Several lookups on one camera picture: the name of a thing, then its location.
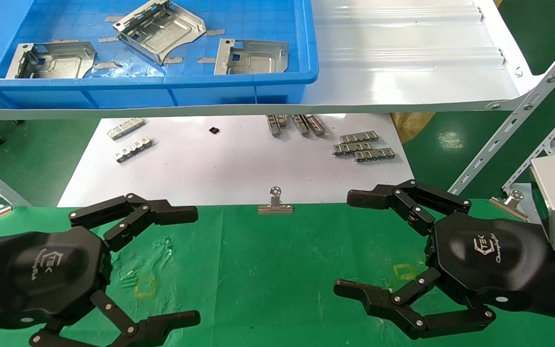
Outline white paper sheet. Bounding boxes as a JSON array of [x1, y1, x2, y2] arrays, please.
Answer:
[[57, 114, 415, 208]]

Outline blue plastic bin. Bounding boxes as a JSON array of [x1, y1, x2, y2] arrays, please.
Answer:
[[0, 0, 319, 109]]

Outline silver binder clip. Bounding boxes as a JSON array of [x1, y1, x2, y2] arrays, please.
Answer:
[[489, 190, 529, 222], [258, 187, 294, 214]]

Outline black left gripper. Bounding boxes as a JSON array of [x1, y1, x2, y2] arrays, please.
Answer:
[[0, 193, 202, 347]]

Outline green table mat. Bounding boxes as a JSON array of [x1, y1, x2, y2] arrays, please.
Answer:
[[0, 200, 555, 347]]

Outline white slotted rack post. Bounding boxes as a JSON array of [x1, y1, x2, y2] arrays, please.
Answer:
[[502, 94, 555, 193], [449, 24, 555, 196]]

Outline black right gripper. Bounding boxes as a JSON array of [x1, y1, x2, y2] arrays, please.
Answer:
[[333, 179, 555, 339]]

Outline stamped metal bracket plate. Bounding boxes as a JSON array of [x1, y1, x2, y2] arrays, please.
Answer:
[[5, 41, 97, 79], [112, 0, 207, 66], [214, 39, 289, 75]]

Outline white shelf board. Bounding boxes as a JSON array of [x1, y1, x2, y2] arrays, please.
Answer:
[[0, 0, 543, 120]]

